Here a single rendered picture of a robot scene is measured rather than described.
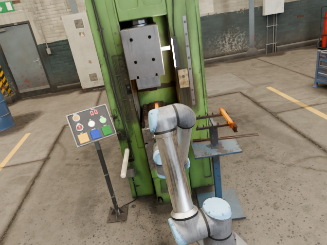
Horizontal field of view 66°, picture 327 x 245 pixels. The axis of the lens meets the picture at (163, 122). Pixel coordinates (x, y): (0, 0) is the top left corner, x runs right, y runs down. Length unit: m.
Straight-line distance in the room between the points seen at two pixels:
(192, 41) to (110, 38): 0.70
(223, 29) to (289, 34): 2.28
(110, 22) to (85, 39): 5.25
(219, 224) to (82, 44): 6.67
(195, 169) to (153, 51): 1.35
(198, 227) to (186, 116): 0.58
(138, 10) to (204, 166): 1.67
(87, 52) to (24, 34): 1.98
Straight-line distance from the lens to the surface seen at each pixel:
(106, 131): 2.21
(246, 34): 8.90
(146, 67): 2.17
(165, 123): 1.26
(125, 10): 2.28
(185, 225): 1.40
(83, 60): 7.62
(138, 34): 2.14
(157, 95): 2.74
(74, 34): 7.57
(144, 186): 2.88
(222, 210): 1.44
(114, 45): 2.31
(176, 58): 2.27
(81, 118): 2.22
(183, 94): 2.40
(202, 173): 2.84
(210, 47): 8.52
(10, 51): 8.82
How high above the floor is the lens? 1.88
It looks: 24 degrees down
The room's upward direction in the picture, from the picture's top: 10 degrees counter-clockwise
